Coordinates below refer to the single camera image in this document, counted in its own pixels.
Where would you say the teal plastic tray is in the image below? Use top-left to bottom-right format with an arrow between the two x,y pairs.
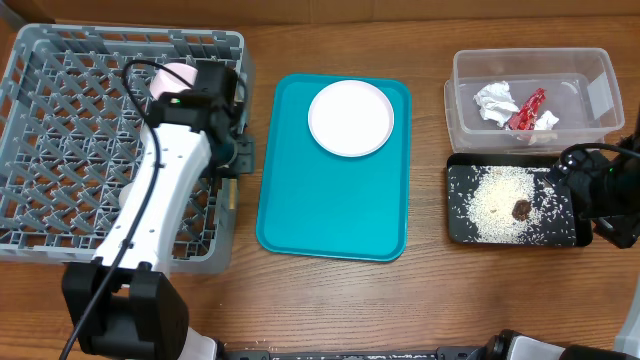
256,74 -> 412,262

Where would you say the large white plate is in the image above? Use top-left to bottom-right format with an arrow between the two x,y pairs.
308,80 -> 395,158

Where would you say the wooden chopstick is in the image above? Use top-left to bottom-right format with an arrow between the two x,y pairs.
229,178 -> 238,211

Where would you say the large white tissue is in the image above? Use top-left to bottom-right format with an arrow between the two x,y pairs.
473,81 -> 519,128

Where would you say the small white tissue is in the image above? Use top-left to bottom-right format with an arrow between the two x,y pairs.
529,110 -> 559,145

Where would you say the clear plastic bin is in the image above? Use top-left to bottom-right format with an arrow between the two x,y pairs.
444,48 -> 625,154

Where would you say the pile of white rice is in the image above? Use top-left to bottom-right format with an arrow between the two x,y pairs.
448,164 -> 576,246

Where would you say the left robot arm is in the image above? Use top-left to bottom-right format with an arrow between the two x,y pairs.
60,60 -> 249,359

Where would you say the white bowl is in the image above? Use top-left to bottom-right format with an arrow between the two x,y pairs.
149,63 -> 198,100

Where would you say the brown food scrap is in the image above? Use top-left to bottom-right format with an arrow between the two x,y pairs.
512,199 -> 532,222

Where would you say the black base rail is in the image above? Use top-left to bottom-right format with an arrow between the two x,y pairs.
219,341 -> 500,360

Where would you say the white paper cup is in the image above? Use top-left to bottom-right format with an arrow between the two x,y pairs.
118,183 -> 133,208

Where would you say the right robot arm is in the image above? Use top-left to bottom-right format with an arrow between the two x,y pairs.
486,130 -> 639,360

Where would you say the grey plastic dish rack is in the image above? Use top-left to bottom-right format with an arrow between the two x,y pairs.
1,24 -> 255,264

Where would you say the black tray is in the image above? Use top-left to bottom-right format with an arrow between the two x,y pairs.
444,152 -> 594,248

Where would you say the red snack wrapper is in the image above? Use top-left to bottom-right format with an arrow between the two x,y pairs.
507,88 -> 546,131

